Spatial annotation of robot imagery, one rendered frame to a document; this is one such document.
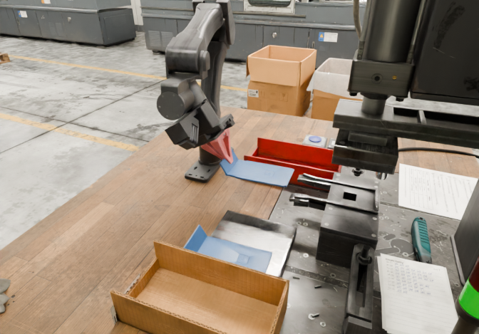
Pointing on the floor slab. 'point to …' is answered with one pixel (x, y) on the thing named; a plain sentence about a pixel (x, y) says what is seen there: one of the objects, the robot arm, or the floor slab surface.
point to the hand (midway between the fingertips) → (229, 159)
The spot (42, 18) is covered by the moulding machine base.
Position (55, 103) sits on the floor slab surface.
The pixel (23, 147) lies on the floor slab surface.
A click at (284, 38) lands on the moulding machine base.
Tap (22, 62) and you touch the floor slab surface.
